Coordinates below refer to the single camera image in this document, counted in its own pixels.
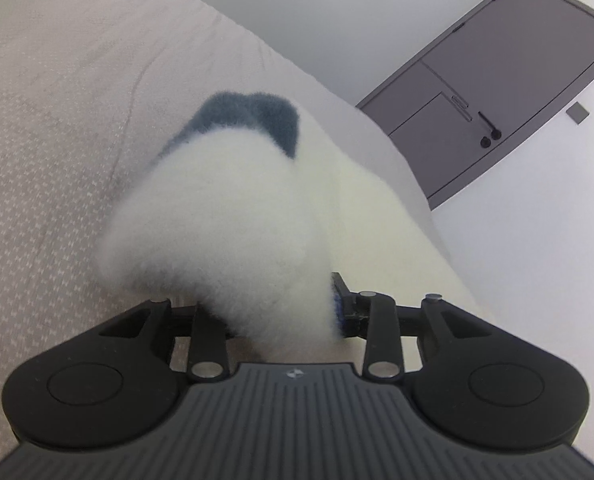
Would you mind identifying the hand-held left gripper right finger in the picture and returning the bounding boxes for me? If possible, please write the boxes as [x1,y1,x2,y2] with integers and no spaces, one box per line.
[330,272,499,382]

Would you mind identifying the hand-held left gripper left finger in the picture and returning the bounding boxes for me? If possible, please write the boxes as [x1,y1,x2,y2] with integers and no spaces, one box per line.
[98,298,231,382]

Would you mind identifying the cream sweater with blue stripes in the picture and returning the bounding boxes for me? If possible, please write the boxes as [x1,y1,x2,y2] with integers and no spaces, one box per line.
[97,90,484,362]

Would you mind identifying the grey wardrobe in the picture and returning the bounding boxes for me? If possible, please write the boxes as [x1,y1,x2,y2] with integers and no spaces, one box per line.
[356,0,594,211]

